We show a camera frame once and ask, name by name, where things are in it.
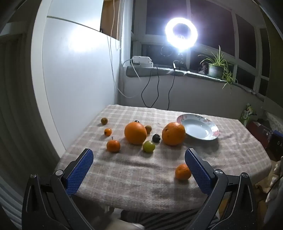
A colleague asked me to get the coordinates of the white cabinet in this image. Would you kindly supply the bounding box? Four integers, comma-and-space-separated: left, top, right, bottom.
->
31, 0, 124, 155

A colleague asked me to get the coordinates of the small figurine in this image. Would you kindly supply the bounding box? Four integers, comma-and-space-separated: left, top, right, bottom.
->
198, 62, 209, 74

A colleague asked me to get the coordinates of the dark box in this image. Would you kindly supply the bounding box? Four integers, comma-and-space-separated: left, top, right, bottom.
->
266, 130, 283, 160

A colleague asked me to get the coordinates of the plaid beige blanket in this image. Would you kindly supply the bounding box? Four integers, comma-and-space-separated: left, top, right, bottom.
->
54, 104, 272, 213

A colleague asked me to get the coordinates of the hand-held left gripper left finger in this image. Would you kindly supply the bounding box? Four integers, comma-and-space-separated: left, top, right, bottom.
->
22, 148, 106, 230

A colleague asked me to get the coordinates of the white power strip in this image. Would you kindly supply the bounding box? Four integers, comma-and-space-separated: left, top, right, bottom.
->
131, 56, 153, 68

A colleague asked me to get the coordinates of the red box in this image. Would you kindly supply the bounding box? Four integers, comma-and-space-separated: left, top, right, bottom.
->
246, 119, 272, 153

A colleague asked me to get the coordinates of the black tripod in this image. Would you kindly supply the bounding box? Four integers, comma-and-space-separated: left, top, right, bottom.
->
176, 50, 186, 71

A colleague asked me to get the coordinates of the window with white frame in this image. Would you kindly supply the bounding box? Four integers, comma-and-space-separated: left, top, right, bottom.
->
131, 0, 272, 95

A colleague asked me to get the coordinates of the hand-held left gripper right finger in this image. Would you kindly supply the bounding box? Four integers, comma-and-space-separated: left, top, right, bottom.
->
184, 148, 258, 230

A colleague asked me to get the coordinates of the floral rimmed white plate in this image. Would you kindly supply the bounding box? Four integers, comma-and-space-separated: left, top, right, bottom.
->
176, 114, 220, 141

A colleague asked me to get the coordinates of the tangerine with stem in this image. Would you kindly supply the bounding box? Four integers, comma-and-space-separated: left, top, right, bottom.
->
106, 137, 121, 153

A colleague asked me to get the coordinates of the pale cloth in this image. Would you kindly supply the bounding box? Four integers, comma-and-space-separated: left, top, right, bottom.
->
265, 155, 283, 203

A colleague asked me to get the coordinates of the long white cable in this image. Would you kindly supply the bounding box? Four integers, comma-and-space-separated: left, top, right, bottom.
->
107, 0, 143, 98

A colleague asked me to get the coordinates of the green plum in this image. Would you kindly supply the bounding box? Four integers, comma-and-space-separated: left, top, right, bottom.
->
143, 140, 155, 153

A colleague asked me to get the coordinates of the ring light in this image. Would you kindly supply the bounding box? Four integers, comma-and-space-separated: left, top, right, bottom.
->
165, 17, 198, 50

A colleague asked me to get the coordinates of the large bumpy orange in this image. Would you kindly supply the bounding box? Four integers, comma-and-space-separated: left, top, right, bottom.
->
162, 122, 186, 146

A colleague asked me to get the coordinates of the white radiator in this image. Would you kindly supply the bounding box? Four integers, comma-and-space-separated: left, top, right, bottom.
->
0, 175, 25, 224

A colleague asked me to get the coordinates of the potted spider plant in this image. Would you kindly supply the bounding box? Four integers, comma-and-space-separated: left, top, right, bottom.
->
198, 45, 238, 89

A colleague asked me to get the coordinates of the large smooth orange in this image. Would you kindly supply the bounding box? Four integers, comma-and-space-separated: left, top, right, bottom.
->
124, 122, 148, 145

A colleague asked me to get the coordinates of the white power cord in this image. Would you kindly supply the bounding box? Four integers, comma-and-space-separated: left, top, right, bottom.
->
122, 59, 141, 79

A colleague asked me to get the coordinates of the black cable with inline controller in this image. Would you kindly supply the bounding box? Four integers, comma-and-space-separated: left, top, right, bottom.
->
167, 61, 177, 110

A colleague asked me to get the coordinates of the green printed bag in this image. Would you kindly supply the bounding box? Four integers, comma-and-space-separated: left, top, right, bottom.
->
241, 103, 258, 125

